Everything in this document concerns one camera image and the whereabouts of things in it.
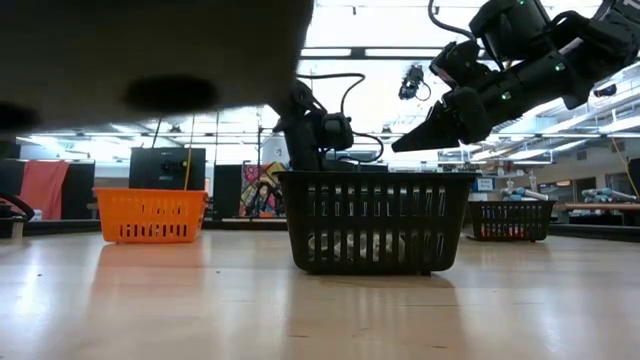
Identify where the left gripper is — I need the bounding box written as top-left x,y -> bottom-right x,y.
283,117 -> 324,174

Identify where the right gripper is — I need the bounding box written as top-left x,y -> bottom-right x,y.
391,67 -> 544,153

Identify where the black slotted plastic basket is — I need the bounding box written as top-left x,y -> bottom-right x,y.
276,170 -> 479,275
467,199 -> 557,243

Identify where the colourful patterned quilt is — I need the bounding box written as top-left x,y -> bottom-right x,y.
242,162 -> 289,219

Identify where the black upright panel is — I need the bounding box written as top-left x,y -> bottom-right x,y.
213,164 -> 244,220

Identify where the pale blue roll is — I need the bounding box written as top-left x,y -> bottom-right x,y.
501,185 -> 550,202
581,187 -> 640,204

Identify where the black equipment box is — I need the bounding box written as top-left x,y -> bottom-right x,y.
128,146 -> 207,191

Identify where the orange slotted plastic basket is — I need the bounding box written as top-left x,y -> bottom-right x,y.
93,187 -> 210,245

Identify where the wooden background table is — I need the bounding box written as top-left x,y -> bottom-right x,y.
564,201 -> 640,226

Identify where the large blurred dark object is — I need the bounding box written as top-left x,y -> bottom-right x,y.
0,0 -> 315,134

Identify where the black partition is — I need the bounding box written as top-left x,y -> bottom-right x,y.
0,158 -> 96,221

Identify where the red hanging cloth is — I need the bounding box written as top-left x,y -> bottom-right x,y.
18,159 -> 71,221

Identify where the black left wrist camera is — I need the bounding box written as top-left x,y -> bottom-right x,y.
319,112 -> 356,152

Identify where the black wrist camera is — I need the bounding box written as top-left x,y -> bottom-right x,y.
429,42 -> 484,91
319,112 -> 356,152

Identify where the black overhead camera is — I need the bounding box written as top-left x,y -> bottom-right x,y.
397,63 -> 432,102

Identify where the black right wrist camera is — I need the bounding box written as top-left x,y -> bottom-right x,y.
429,42 -> 484,91

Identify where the black aluminium table frame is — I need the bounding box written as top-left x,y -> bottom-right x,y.
0,217 -> 640,245

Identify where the black overhead frame beam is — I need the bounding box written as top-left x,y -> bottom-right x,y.
299,46 -> 484,61

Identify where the yellow hanging cable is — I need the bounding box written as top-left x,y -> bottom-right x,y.
183,113 -> 196,191

